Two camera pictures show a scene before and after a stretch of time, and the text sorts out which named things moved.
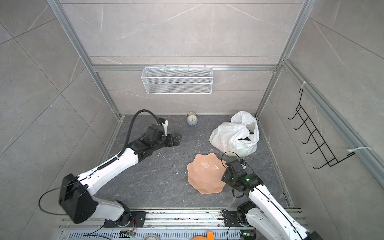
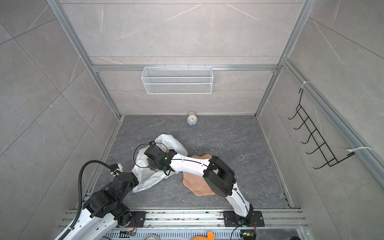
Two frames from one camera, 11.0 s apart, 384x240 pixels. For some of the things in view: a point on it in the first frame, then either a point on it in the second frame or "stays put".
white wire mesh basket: (175, 80) stays put
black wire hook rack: (330, 159) stays put
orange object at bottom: (210, 237) stays put
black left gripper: (171, 142) to (134, 181)
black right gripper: (226, 176) to (151, 163)
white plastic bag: (238, 138) to (143, 175)
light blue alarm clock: (192, 120) stays put
